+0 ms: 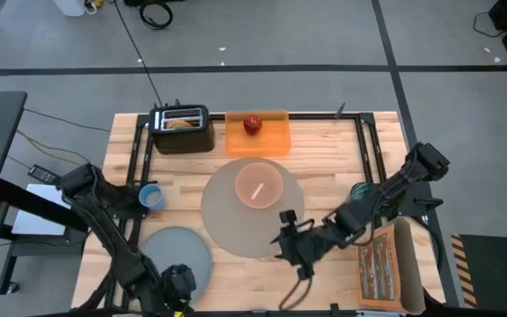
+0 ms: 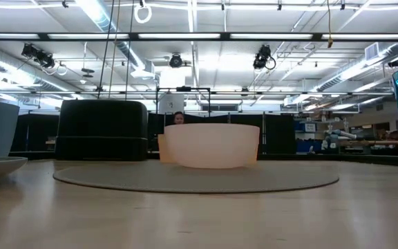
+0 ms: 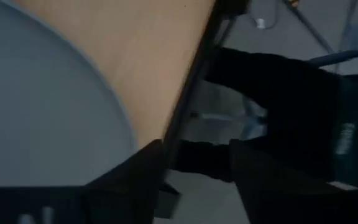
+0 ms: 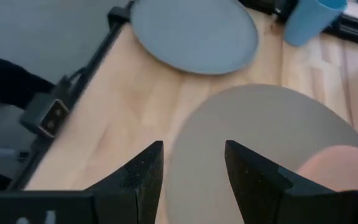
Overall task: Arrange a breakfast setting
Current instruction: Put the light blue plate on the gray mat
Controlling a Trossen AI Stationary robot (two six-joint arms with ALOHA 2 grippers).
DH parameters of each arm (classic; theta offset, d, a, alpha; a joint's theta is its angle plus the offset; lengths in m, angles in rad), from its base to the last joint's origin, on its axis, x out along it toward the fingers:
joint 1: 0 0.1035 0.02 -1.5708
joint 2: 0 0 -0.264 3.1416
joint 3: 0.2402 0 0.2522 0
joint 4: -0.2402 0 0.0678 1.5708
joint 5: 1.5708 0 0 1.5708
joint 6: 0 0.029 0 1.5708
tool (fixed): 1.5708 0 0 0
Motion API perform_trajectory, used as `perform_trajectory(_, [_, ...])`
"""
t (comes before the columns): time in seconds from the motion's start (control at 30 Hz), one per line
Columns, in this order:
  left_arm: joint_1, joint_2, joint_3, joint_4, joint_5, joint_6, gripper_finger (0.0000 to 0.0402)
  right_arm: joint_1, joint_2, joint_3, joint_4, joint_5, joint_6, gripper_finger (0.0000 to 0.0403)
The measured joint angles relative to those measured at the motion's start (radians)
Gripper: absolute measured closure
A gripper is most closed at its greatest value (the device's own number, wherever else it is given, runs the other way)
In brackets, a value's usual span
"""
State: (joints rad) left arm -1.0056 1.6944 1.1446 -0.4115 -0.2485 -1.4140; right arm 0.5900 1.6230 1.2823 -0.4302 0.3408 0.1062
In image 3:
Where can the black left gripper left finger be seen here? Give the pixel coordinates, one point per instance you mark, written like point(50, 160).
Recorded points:
point(129, 186)

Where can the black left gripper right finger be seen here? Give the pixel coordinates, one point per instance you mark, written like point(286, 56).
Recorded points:
point(291, 202)

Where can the grey round plate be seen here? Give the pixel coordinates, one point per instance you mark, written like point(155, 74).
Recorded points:
point(42, 109)

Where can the black bulky equipment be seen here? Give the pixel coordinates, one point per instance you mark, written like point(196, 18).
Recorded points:
point(291, 109)

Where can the black table edge rail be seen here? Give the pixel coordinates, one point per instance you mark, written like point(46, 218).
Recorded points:
point(194, 77)

